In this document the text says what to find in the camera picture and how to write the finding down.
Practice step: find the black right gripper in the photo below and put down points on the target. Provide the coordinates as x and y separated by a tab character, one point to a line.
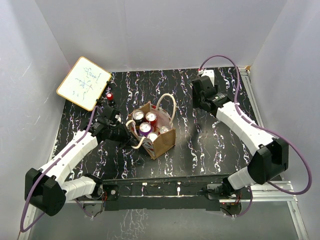
196	100

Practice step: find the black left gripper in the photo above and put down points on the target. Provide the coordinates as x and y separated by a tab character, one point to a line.
127	139

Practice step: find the red-tab soda can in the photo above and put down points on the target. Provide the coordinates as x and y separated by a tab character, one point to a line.
164	129

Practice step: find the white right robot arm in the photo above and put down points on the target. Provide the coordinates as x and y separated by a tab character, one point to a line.
270	155

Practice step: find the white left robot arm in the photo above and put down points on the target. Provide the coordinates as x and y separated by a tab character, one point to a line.
48	189

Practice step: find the purple fanta can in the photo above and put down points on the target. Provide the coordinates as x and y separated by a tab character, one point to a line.
144	129

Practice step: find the red soda can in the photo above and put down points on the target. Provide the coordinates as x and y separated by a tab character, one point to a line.
152	136

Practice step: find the red coke can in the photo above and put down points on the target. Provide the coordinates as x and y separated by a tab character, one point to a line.
151	118

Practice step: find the small white whiteboard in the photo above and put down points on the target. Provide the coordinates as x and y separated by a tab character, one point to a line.
84	84

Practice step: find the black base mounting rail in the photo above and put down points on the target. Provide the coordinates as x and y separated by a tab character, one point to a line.
171	193

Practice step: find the aluminium frame profile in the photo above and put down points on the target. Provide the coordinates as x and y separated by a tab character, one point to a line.
270	215

